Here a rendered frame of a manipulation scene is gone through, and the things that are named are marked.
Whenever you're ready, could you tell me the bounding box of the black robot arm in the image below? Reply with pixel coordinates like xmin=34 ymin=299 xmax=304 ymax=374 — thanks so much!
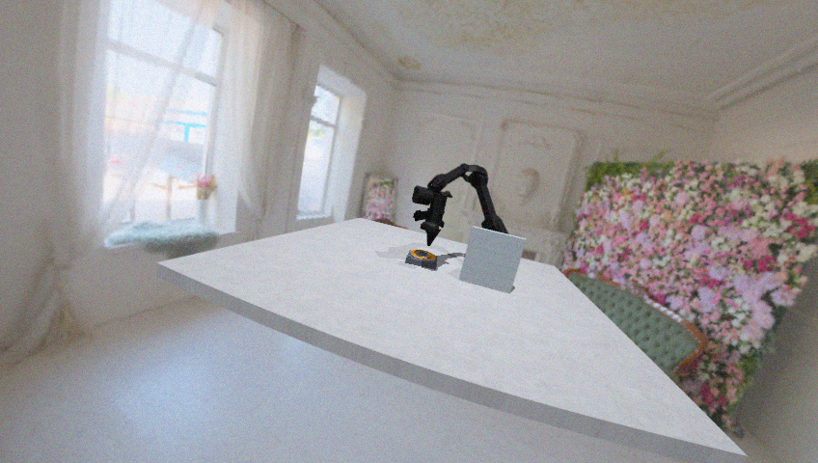
xmin=412 ymin=163 xmax=508 ymax=234

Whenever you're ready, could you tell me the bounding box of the orange round plate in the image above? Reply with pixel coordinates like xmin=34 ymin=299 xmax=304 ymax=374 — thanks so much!
xmin=410 ymin=250 xmax=436 ymax=261

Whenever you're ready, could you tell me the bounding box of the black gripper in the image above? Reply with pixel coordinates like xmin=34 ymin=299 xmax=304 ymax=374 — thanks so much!
xmin=421 ymin=206 xmax=445 ymax=246

